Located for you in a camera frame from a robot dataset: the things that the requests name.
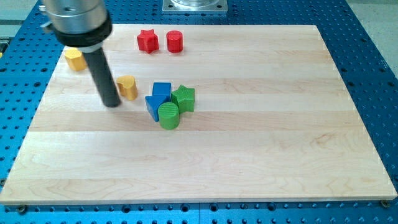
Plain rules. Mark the yellow hexagon block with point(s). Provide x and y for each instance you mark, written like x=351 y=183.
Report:
x=75 y=59

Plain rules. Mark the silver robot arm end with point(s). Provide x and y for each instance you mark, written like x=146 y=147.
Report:
x=83 y=24

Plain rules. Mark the green star block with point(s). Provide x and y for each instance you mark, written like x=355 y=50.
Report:
x=184 y=98

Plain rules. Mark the red star block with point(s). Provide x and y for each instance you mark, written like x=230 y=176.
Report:
x=148 y=41

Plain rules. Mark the light wooden board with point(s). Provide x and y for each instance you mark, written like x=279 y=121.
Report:
x=273 y=121

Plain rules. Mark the green cylinder block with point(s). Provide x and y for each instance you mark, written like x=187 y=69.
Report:
x=169 y=116

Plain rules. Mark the blue cube block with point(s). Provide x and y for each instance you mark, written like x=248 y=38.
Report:
x=162 y=89

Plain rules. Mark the blue triangle block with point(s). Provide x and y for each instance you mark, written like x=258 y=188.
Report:
x=153 y=103

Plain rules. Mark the yellow heart block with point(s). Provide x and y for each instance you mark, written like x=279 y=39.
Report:
x=127 y=87

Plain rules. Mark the red cylinder block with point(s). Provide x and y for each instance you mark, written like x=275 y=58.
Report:
x=174 y=41

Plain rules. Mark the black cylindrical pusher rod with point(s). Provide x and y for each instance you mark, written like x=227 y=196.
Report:
x=102 y=77

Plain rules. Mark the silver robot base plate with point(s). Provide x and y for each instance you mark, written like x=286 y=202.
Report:
x=194 y=5

